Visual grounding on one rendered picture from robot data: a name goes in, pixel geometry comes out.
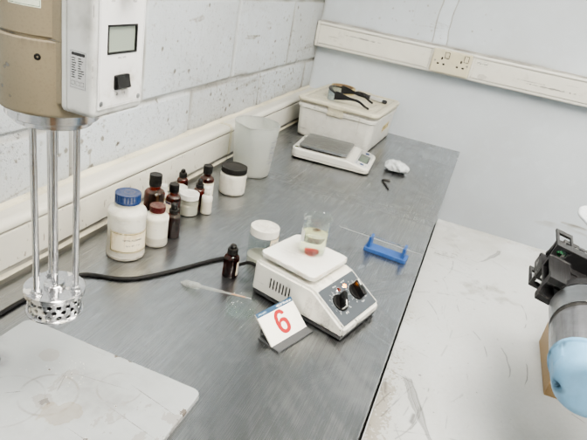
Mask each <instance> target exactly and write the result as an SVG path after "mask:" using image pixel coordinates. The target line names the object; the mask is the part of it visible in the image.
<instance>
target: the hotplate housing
mask: <svg viewBox="0 0 587 440"><path fill-rule="evenodd" d="M351 271H352V269H350V268H349V267H348V266H347V265H342V266H340V267H338V268H337V269H335V270H334V271H332V272H330V273H329V274H327V275H326V276H324V277H322V278H320V279H319V280H317V281H309V280H307V279H305V278H303V277H301V276H299V275H297V274H296V273H294V272H291V271H289V270H288V269H286V268H284V267H282V266H281V265H278V264H276V263H274V262H273V261H271V260H269V259H267V258H262V259H260V260H258V261H257V263H256V268H255V273H254V279H253V284H252V285H253V291H255V292H256V293H258V294H259V295H261V296H263V297H265V298H266V299H269V300H271V301H272V302H273V303H275V304H278V303H279V302H281V301H282V300H284V299H287V298H289V297H291V298H292V300H293V302H294V304H295V305H296V307H297V309H298V311H299V313H300V316H301V317H302V319H303V320H305V321H307V322H308V323H310V324H312V325H314V326H315V327H318V328H320V329H321V330H322V331H324V332H326V333H328V334H330V335H332V336H333V337H335V338H336V339H338V340H341V339H342V338H343V337H344V336H346V335H347V334H348V333H350V332H351V331H352V330H353V329H354V328H356V327H357V326H358V325H360V324H361V323H362V322H363V321H365V320H366V319H367V318H368V317H369V316H370V315H371V314H372V313H374V311H375V310H376V308H377V303H375V304H373V305H372V306H370V307H369V308H368V309H367V310H365V311H364V312H363V313H361V314H360V315H359V316H357V317H356V318H355V319H354V320H352V321H351V322H349V323H348V325H346V326H343V325H342V323H341V322H340V321H339V320H338V319H337V317H336V316H335V315H334V313H333V312H332V311H331V309H330V308H329V307H328V305H327V304H326V302H325V301H324V300H323V299H322V297H321V296H320V294H319V293H318V292H319V291H321V290H322V289H324V288H325V287H327V286H328V285H331V284H332V283H334V282H335V281H336V280H337V279H339V278H341V277H343V276H344V275H346V274H347V273H349V272H351ZM355 275H356V274H355ZM358 279H359V278H358ZM359 280H360V279H359ZM360 281H361V280H360ZM361 282H362V281H361Z"/></svg>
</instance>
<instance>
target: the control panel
mask: <svg viewBox="0 0 587 440"><path fill-rule="evenodd" d="M357 279H358V277H357V276H356V275H355V274H354V273H353V272H352V271H351V272H349V273H347V274H346V275H344V276H343V277H341V278H339V279H337V280H336V281H335V282H334V283H332V284H331V285H328V286H327V287H325V288H324V289H322V290H321V291H319V292H318V293H319V294H320V296H321V297H322V299H323V300H324V301H325V302H326V304H327V305H328V307H329V308H330V309H331V311H332V312H333V313H334V315H335V316H336V317H337V319H338V320H339V321H340V322H341V323H342V325H343V326H346V325H348V323H349V322H351V321H352V320H354V319H355V318H356V317H357V316H359V315H360V314H361V313H363V312H364V311H365V310H367V309H368V308H369V307H370V306H372V305H373V304H375V303H376V301H375V299H374V298H373V297H372V296H371V294H370V293H369V292H368V290H367V289H366V288H365V286H364V285H363V284H362V285H363V287H364V289H365V291H366V292H367V294H366V295H365V296H364V297H363V298H362V299H356V298H355V297H353V296H352V294H351V293H350V291H349V286H350V285H351V284H353V282H354V281H356V280H357ZM343 284H345V285H346V286H347V287H346V288H345V287H343ZM337 288H340V289H341V291H340V292H338V291H337ZM343 291H346V292H347V293H348V300H349V308H348V309H347V310H346V311H341V310H339V309H338V308H336V306H335V305H334V302H333V297H334V296H335V295H336V294H340V293H342V292H343Z"/></svg>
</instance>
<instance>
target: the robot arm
mask: <svg viewBox="0 0 587 440"><path fill-rule="evenodd" d="M577 214H578V216H579V217H580V218H581V219H582V220H583V221H584V222H585V223H586V225H587V206H585V205H584V206H581V207H580V208H579V209H578V212H577ZM560 236H562V237H565V238H567V239H569V241H568V240H566V239H564V240H563V241H561V240H560ZM532 272H533V273H532ZM532 277H533V278H532ZM536 279H538V280H540V281H542V282H541V283H538V282H537V281H536ZM528 284H529V285H531V286H532V287H534V288H535V289H537V290H536V291H535V299H538V300H540V301H541V302H542V303H544V304H546V305H548V306H549V352H548V356H547V365H548V369H549V375H550V383H551V388H552V390H553V393H554V395H555V397H556V399H557V400H558V401H559V402H560V403H561V404H562V405H563V406H564V407H565V408H566V409H568V410H569V411H571V412H572V413H574V414H576V415H578V416H582V417H585V418H587V250H585V249H583V248H581V247H579V246H578V245H576V244H574V242H573V236H571V235H570V234H568V233H566V232H564V231H562V230H559V229H557V228H556V241H555V242H554V244H553V245H552V246H551V247H550V248H549V249H548V250H547V251H546V252H545V254H544V253H542V252H541V253H540V254H539V256H538V258H537V259H536V261H535V267H534V266H532V265H530V266H529V268H528Z"/></svg>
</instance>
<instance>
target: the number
mask: <svg viewBox="0 0 587 440"><path fill-rule="evenodd" d="M259 320H260V322H261V324H262V326H263V328H264V329H265V331H266V334H267V336H268V337H269V339H270V341H271V342H272V343H273V342H274V341H276V340H277V339H279V338H281V337H283V336H284V335H286V334H288V333H290V332H292V331H293V330H294V329H296V328H298V327H300V326H302V325H303V324H304V323H303V321H302V319H301V317H300V315H299V314H298V312H297V310H296V308H295V306H294V303H293V301H291V302H289V303H287V304H285V305H283V306H281V307H279V308H278V309H276V310H274V311H272V312H270V313H268V314H266V315H264V316H262V317H260V318H259Z"/></svg>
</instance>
